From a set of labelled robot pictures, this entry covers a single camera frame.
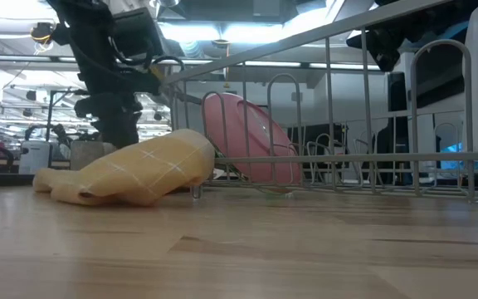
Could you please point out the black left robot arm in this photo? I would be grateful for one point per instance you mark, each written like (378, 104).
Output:
(89, 50)

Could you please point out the ceiling light strip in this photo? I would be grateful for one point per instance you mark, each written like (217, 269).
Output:
(305, 64)
(11, 57)

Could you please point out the white plastic jug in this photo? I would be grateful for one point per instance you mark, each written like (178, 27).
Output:
(35, 158)

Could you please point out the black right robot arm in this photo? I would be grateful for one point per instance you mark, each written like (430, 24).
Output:
(442, 16)

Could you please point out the orange checked dish towel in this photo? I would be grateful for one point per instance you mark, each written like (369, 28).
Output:
(139, 170)

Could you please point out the monitor with blue screen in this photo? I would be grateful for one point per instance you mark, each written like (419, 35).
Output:
(455, 153)

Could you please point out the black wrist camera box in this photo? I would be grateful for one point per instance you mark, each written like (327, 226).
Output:
(137, 31)

